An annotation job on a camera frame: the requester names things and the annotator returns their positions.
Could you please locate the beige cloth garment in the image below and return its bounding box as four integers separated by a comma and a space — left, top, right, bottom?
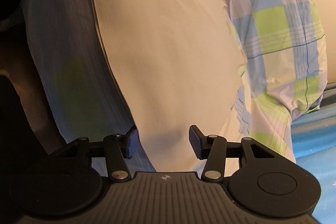
89, 0, 297, 173

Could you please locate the blue foam mat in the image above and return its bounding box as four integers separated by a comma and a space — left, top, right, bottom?
291, 83, 335, 217

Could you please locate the plaid blue green bedsheet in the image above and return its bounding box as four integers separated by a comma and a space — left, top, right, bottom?
225, 0, 327, 160

